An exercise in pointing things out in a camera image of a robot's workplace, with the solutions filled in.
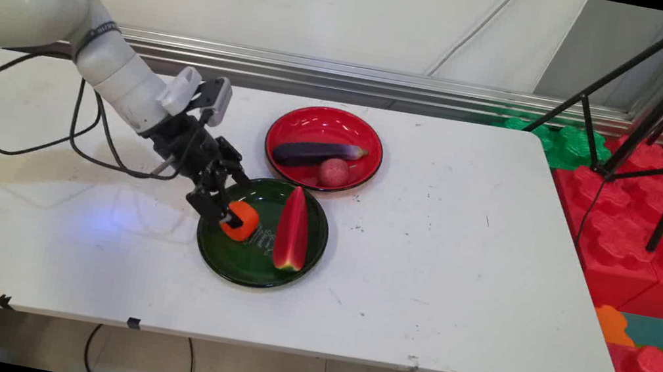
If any green foam block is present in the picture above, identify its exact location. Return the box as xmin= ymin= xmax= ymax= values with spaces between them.
xmin=488 ymin=111 xmax=616 ymax=178

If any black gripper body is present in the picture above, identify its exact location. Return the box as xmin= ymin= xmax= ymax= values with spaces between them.
xmin=133 ymin=106 xmax=250 ymax=197

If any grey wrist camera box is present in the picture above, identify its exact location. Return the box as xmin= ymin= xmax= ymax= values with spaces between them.
xmin=185 ymin=72 xmax=235 ymax=129

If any dark green plate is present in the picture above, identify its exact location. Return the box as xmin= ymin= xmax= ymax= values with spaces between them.
xmin=189 ymin=168 xmax=336 ymax=298

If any purple toy eggplant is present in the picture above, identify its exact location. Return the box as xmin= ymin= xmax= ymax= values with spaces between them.
xmin=271 ymin=133 xmax=370 ymax=179

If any red toy lychee ball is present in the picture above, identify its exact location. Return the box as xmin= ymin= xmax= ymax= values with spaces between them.
xmin=316 ymin=155 xmax=353 ymax=191

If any long black robot cable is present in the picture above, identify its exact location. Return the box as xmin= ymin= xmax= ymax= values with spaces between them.
xmin=0 ymin=75 xmax=108 ymax=169

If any looped black gripper cable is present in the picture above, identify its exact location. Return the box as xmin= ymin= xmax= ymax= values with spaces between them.
xmin=64 ymin=76 xmax=214 ymax=188

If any red watermelon slice toy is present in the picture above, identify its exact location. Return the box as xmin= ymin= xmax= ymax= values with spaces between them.
xmin=270 ymin=184 xmax=317 ymax=274

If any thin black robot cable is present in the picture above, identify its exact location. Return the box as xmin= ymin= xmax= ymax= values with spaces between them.
xmin=0 ymin=44 xmax=74 ymax=103

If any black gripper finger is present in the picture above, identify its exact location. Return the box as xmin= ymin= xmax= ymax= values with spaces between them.
xmin=220 ymin=158 xmax=256 ymax=206
xmin=182 ymin=180 xmax=249 ymax=230

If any orange toy carrot chunk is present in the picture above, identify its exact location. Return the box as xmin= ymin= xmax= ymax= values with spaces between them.
xmin=218 ymin=198 xmax=263 ymax=245

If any orange foam piece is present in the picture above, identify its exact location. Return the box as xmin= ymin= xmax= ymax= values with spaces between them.
xmin=589 ymin=303 xmax=642 ymax=348

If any red plate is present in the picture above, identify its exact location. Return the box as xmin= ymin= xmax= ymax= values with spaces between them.
xmin=258 ymin=98 xmax=390 ymax=202

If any black floor cable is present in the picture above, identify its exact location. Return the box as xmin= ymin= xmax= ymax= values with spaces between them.
xmin=81 ymin=322 xmax=108 ymax=372
xmin=183 ymin=338 xmax=200 ymax=372

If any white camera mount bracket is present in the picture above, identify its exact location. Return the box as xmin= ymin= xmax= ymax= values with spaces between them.
xmin=157 ymin=62 xmax=204 ymax=120

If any metal wall rail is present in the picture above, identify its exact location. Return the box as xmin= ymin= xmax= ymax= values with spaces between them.
xmin=116 ymin=26 xmax=663 ymax=147

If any large red foam block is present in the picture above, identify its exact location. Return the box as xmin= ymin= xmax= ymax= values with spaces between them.
xmin=534 ymin=160 xmax=663 ymax=317

